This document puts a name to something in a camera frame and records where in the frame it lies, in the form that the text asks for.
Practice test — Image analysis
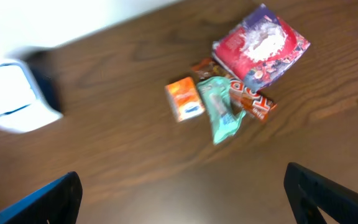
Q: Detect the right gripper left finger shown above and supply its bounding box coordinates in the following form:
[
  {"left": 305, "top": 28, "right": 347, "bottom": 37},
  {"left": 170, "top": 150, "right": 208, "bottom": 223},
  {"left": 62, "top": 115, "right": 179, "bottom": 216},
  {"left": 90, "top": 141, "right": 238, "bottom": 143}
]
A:
[{"left": 0, "top": 171, "right": 83, "bottom": 224}]

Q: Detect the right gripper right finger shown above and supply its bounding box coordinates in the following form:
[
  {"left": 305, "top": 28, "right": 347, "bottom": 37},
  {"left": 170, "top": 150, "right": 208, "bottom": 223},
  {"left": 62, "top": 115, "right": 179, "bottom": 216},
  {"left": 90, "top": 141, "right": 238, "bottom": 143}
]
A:
[{"left": 283, "top": 162, "right": 358, "bottom": 224}]

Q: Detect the orange snack bar wrapper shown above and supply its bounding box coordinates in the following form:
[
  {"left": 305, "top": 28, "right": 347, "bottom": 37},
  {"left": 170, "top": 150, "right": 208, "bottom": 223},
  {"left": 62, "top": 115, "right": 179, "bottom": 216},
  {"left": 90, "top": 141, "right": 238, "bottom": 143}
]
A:
[{"left": 191, "top": 58, "right": 277, "bottom": 121}]

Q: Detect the teal snack packet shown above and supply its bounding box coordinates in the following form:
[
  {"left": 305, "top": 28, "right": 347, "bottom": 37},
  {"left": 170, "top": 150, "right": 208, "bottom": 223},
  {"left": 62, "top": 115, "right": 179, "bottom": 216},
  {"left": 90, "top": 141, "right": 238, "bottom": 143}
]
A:
[{"left": 196, "top": 77, "right": 246, "bottom": 145}]

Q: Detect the purple white snack package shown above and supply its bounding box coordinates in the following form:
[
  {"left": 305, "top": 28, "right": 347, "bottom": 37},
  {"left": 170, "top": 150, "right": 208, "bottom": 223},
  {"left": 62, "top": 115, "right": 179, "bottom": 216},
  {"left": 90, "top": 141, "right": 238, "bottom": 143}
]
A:
[{"left": 212, "top": 4, "right": 311, "bottom": 91}]

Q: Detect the small orange tissue pack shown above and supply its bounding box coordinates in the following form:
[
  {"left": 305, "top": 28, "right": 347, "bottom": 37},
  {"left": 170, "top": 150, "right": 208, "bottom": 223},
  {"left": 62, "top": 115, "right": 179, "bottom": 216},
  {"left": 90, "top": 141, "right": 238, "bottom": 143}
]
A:
[{"left": 165, "top": 77, "right": 205, "bottom": 122}]

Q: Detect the white barcode scanner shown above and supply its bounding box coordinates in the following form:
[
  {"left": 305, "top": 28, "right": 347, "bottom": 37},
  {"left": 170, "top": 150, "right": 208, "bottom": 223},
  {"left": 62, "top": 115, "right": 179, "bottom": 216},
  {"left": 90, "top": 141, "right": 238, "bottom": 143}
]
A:
[{"left": 0, "top": 58, "right": 63, "bottom": 134}]

